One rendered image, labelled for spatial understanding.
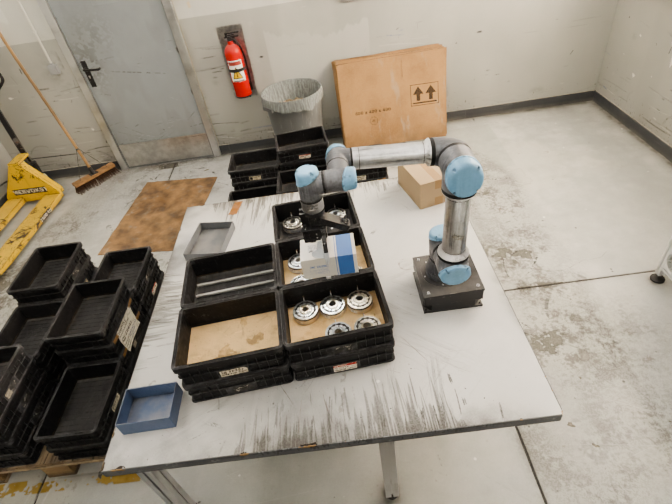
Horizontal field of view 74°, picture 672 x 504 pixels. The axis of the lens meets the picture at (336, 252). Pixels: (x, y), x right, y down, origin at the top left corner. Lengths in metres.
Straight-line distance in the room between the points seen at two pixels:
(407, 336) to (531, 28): 3.70
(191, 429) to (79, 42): 3.84
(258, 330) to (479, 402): 0.86
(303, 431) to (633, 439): 1.60
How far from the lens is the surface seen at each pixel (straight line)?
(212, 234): 2.60
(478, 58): 4.88
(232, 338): 1.83
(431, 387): 1.74
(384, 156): 1.54
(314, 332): 1.76
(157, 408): 1.93
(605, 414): 2.67
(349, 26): 4.53
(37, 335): 3.09
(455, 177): 1.44
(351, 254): 1.57
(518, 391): 1.78
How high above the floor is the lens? 2.18
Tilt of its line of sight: 41 degrees down
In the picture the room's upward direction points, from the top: 9 degrees counter-clockwise
